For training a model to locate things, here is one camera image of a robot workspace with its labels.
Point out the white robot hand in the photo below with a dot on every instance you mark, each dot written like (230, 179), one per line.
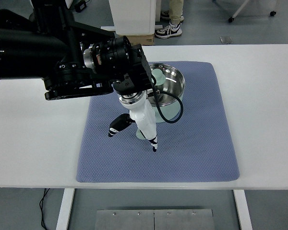
(141, 113)

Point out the green pot with handle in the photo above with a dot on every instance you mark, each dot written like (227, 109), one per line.
(165, 113)

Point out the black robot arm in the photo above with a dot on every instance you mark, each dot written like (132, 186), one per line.
(77, 60)

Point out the blue textured mat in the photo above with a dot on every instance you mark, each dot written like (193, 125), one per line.
(197, 148)

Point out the metal floor plate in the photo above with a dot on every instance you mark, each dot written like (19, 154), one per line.
(159, 219)

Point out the cardboard box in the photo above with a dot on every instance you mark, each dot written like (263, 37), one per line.
(144, 40)

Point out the left white table leg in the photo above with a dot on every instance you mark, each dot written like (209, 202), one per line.
(65, 209)

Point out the white table leg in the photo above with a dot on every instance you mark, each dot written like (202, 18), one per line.
(242, 210)
(65, 209)

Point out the person in beige trousers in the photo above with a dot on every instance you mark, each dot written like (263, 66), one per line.
(175, 17)

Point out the grey floor socket cover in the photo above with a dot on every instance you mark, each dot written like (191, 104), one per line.
(226, 40)

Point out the right white table leg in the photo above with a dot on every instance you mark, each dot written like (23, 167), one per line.
(242, 210)

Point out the black device on floor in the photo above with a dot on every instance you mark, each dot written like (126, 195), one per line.
(78, 6)

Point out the white pedestal cabinet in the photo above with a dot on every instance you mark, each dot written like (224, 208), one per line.
(134, 17)

